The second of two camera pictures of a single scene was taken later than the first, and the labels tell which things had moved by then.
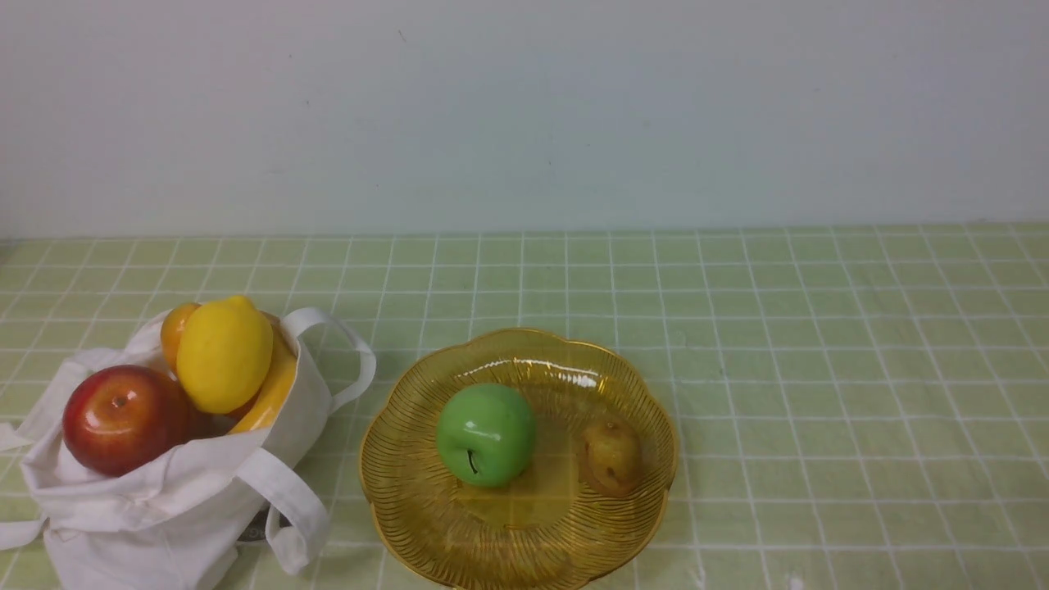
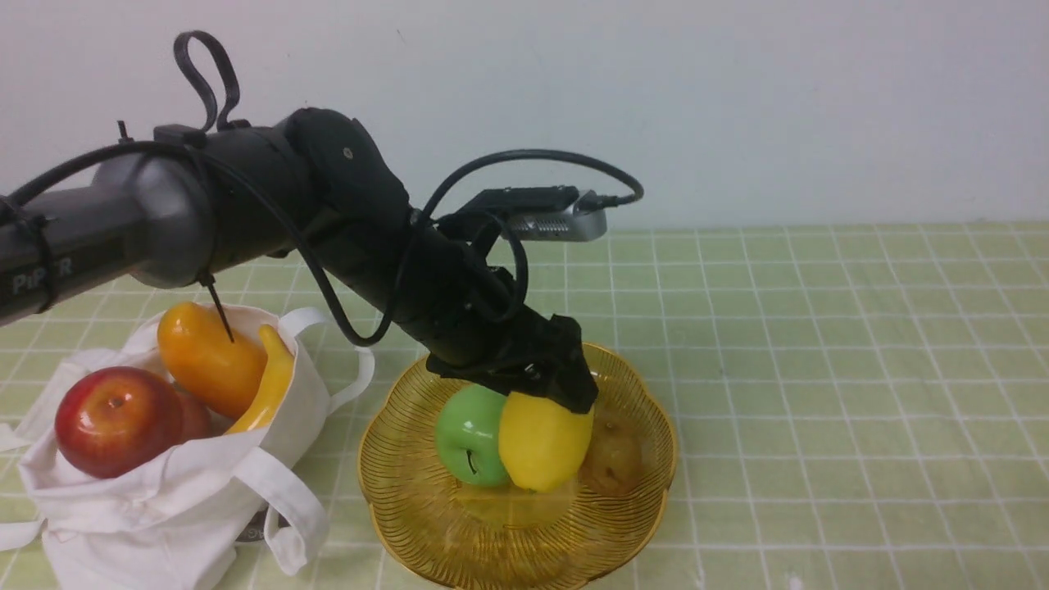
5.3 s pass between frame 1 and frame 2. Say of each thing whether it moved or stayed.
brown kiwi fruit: stayed
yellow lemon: moved
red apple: stayed
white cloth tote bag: stayed
